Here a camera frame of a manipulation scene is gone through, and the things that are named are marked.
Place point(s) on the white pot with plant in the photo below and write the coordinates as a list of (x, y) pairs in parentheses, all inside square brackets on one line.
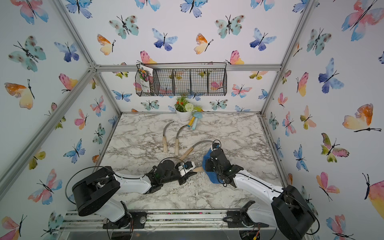
[(185, 109)]

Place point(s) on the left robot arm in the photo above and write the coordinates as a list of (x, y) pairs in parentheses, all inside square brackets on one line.
[(95, 193)]

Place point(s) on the teal garden trowel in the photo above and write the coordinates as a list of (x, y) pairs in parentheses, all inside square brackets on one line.
[(197, 116)]

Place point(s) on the sickle wooden handle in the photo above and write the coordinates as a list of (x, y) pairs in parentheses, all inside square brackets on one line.
[(193, 147), (177, 142), (199, 169), (165, 144)]

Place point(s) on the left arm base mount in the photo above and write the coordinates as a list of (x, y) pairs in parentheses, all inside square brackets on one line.
[(131, 220)]

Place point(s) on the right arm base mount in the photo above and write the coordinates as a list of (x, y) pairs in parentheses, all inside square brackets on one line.
[(240, 218)]

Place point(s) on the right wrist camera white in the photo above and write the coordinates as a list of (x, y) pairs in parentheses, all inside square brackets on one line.
[(216, 144)]

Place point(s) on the black wire wall basket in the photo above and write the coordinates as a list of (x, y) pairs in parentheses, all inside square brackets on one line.
[(186, 79)]

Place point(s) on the aluminium front rail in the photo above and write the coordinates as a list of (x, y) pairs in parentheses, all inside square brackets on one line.
[(164, 220)]

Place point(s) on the seed packet in basket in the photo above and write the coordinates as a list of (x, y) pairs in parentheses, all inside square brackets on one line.
[(145, 78)]

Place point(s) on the yellow handled garden tool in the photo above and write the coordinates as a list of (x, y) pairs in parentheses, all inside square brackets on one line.
[(191, 122)]

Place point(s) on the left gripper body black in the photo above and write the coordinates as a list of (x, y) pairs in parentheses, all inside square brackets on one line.
[(175, 176)]

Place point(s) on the blue microfiber rag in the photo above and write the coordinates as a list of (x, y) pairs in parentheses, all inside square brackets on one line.
[(208, 168)]

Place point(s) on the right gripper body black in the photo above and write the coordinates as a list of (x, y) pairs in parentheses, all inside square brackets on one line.
[(210, 167)]

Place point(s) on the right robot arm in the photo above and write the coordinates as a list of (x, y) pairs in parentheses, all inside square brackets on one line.
[(283, 208)]

